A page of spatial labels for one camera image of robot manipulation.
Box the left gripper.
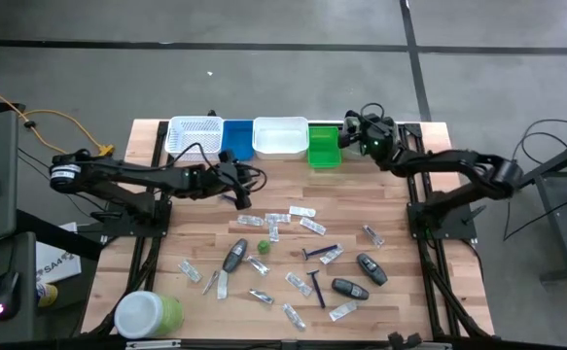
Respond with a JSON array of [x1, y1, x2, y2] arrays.
[[209, 149, 253, 211]]

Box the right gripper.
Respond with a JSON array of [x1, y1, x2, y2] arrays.
[[338, 110, 394, 150]]

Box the dark grey deodorant stick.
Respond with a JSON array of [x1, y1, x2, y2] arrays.
[[331, 277, 371, 301], [222, 237, 249, 274], [356, 252, 389, 287]]

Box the packaged nail clipper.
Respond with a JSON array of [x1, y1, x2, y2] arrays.
[[245, 255, 271, 278]]

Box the silver nail clipper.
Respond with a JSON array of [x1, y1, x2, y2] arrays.
[[248, 288, 275, 305]]

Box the green plastic basket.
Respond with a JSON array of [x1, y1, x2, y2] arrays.
[[307, 124, 342, 170]]

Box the blue plastic basket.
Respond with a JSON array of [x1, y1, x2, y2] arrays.
[[221, 119, 256, 162]]

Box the white perforated plastic basket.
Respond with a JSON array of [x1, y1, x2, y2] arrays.
[[164, 115, 225, 162]]

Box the clear plastic packet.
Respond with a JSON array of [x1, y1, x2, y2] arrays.
[[177, 260, 203, 284]]

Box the white paper packet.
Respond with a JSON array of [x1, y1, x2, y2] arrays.
[[216, 269, 230, 300]]

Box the silver metal tweezers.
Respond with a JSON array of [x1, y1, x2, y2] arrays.
[[201, 269, 220, 297]]

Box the green disinfecting wipes canister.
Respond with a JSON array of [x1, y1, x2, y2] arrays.
[[113, 290, 186, 340]]

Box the silver metal bar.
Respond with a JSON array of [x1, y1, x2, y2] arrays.
[[124, 339, 183, 350]]

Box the dark desk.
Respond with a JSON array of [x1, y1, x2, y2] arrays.
[[0, 231, 38, 344]]

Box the black computer mouse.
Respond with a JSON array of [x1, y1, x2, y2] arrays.
[[0, 270, 21, 322]]

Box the yellow cable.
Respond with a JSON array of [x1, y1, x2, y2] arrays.
[[0, 79, 116, 158]]

